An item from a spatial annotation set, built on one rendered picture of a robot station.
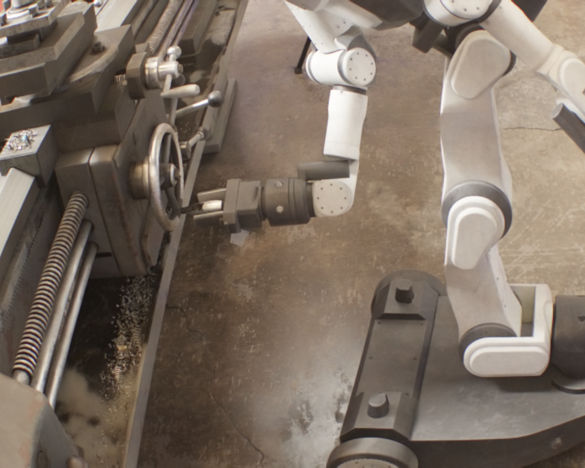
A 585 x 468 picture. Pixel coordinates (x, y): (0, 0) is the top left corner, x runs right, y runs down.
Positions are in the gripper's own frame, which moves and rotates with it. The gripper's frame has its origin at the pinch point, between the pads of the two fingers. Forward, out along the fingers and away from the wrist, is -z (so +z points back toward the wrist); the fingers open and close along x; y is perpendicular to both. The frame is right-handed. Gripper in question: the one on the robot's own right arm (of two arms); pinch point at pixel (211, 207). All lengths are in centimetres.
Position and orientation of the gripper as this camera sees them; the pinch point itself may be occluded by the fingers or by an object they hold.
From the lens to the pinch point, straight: 174.4
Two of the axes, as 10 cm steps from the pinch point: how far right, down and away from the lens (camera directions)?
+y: -1.5, -6.9, -7.1
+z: 9.9, -0.7, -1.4
